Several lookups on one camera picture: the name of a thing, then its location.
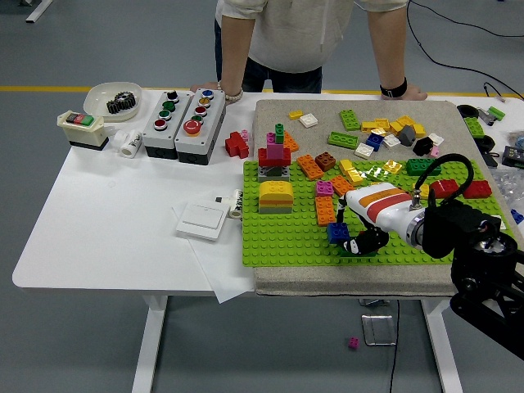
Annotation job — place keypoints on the metal floor socket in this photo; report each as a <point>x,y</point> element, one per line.
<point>378,329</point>

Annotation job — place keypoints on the black display module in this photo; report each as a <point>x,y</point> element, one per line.
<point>513,154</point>

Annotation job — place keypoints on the person's left hand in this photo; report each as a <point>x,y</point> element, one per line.
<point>409,93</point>

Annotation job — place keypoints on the blue square brick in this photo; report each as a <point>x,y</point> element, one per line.
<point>337,233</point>
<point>373,141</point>

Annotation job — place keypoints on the person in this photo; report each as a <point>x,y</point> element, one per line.
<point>294,41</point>

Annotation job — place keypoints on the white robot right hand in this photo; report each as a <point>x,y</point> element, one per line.
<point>380,204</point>

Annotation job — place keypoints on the orange thin plate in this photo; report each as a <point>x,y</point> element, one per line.
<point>276,201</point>

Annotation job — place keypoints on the white table leg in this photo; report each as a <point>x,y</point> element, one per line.
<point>440,344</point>
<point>149,344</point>

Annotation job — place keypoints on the red cross-shaped brick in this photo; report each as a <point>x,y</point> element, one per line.
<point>235,144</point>

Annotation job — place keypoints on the small lime brick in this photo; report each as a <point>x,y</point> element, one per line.
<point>497,111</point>

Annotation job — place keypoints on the black metal gear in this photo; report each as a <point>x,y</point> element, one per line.
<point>127,100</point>
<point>114,106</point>

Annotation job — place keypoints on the white desk foot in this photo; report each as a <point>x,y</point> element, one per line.
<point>39,10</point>

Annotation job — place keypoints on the blue plastic part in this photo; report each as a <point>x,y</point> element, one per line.
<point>517,216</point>

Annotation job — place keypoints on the person's right hand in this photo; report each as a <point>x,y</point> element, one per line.
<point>204,86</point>

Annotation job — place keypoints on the pink square brick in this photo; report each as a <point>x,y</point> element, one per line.
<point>324,188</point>

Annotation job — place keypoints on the small pink brick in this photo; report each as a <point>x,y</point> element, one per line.
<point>270,137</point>
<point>244,134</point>
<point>435,153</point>

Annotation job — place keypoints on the grey sloped brick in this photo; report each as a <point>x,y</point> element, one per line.
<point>407,136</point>

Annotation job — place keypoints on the orange long brick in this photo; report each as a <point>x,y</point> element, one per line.
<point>292,143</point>
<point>325,210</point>
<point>310,167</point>
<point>340,185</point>

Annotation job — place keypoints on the black brick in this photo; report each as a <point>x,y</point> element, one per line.
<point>423,146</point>

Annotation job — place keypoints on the cream switch box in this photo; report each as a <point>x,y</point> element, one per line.
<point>82,131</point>

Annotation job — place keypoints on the magenta square brick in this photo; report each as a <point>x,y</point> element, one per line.
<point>354,343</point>

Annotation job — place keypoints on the yellow square brick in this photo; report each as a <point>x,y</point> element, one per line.
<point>425,190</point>
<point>394,167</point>

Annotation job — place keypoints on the black wristwatch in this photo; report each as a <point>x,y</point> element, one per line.
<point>394,88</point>

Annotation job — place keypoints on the red wide brick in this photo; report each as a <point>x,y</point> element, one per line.
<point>264,157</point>

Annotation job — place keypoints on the grey flat brick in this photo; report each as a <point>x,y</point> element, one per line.
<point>276,209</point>

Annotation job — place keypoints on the white wall switch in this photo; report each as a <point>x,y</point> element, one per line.
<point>202,221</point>

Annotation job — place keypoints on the person's left forearm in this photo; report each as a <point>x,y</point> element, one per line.
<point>387,45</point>

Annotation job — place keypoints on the clear plastic bag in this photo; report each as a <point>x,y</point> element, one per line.
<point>509,184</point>

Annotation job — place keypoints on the white printed pipe fitting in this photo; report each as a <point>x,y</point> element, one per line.
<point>236,204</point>

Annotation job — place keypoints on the lime long brick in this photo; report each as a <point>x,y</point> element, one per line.
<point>380,176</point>
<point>474,126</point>
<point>343,139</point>
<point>349,120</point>

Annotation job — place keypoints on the small metal part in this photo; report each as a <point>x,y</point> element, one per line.
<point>485,115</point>

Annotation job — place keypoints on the small yellow brick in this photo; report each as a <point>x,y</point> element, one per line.
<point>378,132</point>
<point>295,114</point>

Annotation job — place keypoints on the grey four-button box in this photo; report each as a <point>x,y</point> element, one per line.
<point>153,139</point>

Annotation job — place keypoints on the grey emergency-stop button box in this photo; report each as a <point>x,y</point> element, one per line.
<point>213,118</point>

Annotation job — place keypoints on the person's right forearm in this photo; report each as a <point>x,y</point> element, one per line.
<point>237,53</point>

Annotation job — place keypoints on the white paper sheet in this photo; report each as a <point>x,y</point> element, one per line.
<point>221,282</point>

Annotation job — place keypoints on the white bowl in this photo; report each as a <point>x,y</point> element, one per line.
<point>98,96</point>

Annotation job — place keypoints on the yellow rounded brick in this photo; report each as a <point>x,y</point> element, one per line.
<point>276,189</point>

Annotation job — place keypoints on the grey arch brick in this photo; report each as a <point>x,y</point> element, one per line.
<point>264,176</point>

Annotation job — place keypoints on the white square tile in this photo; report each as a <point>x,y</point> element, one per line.
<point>391,141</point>
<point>363,150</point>
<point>436,139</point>
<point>308,120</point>

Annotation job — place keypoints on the grey-brown mat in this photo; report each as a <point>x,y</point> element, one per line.
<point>270,114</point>

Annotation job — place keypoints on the small green tall brick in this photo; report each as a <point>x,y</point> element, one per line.
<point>279,134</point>

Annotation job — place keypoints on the pink tall brick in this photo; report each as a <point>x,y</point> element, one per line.
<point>275,151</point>

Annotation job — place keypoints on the brown square brick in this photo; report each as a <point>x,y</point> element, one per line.
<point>326,161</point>

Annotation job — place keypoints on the white pipe tee fitting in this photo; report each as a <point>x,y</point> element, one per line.
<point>131,143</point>

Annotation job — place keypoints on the lime green baseplate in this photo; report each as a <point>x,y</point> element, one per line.
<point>286,245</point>

